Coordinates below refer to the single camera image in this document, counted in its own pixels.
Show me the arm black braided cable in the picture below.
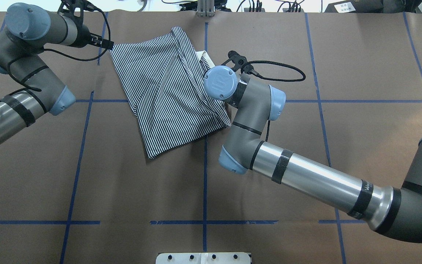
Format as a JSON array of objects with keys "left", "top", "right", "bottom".
[
  {"left": 0, "top": 11, "right": 109, "bottom": 92},
  {"left": 246, "top": 60, "right": 306, "bottom": 142}
]

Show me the aluminium frame post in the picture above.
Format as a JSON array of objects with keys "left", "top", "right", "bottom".
[{"left": 196, "top": 0, "right": 215, "bottom": 17}]

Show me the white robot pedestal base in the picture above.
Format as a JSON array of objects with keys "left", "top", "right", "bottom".
[{"left": 155, "top": 252, "right": 253, "bottom": 264}]

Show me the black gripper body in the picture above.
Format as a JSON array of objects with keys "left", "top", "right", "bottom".
[{"left": 75, "top": 28, "right": 103, "bottom": 48}]

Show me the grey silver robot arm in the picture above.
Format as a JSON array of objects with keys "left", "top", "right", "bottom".
[
  {"left": 204, "top": 66, "right": 422, "bottom": 243},
  {"left": 0, "top": 0, "right": 114, "bottom": 144}
]

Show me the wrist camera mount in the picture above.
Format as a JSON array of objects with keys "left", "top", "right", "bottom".
[
  {"left": 57, "top": 0, "right": 101, "bottom": 24},
  {"left": 221, "top": 50, "right": 258, "bottom": 76}
]

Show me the navy white striped polo shirt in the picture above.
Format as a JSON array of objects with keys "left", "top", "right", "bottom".
[{"left": 111, "top": 26, "right": 231, "bottom": 159}]

